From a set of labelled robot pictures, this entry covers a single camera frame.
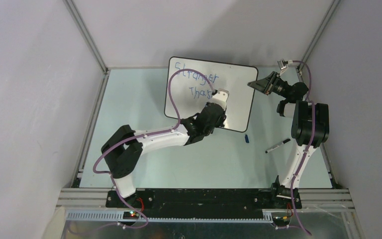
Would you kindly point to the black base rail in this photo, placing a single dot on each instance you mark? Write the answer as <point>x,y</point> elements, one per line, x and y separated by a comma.
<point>205,203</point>

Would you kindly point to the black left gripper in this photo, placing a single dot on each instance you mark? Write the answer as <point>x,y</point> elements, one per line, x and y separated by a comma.
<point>220,123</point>

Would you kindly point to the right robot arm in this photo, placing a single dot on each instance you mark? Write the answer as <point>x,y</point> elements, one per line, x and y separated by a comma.
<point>309,129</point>

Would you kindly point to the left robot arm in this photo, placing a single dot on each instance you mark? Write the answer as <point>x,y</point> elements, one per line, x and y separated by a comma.
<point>124,148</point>

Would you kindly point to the black marker pen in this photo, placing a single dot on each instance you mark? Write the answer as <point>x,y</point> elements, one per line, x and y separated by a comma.
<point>272,148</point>

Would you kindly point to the grey cable duct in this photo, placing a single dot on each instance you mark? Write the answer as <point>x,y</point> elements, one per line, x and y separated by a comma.
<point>121,216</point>

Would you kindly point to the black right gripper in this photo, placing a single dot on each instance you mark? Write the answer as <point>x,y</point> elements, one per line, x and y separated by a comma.
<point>264,84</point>

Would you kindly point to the white whiteboard black frame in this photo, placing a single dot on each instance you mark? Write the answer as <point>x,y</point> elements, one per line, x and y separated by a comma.
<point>192,81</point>

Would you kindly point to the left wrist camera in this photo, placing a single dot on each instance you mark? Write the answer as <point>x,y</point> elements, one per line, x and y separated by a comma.
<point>220,98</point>

